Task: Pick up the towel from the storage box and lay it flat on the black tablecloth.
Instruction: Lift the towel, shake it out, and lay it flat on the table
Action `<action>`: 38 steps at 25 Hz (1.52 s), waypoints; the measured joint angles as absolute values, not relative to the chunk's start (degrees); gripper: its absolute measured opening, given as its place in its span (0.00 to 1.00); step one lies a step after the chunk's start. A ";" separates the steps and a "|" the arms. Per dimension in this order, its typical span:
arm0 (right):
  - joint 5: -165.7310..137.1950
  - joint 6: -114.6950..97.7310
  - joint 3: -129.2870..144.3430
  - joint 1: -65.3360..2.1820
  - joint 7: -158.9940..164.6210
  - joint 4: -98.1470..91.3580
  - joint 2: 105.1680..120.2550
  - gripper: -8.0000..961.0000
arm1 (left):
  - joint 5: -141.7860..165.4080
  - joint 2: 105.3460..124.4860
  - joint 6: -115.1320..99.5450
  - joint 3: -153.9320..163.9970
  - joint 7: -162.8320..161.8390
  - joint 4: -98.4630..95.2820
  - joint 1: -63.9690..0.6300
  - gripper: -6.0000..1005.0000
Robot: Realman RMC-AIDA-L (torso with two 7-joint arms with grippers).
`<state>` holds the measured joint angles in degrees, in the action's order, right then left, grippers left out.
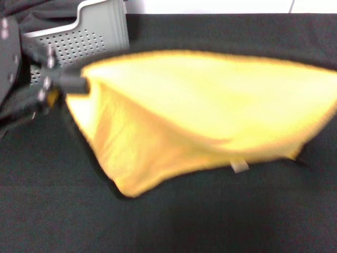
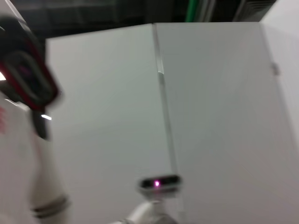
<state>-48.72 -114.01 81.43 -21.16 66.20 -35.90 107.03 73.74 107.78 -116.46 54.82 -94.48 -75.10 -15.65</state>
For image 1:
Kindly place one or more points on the black crumpled cloth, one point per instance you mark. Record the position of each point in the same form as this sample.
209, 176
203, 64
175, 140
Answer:
44, 9

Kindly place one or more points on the grey perforated storage box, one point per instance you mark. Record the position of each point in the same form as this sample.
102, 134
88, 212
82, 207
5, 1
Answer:
100, 29

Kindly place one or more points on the black tablecloth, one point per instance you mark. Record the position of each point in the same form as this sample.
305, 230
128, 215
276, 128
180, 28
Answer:
184, 218

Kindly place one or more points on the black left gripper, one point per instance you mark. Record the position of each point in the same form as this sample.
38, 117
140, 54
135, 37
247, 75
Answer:
8, 58

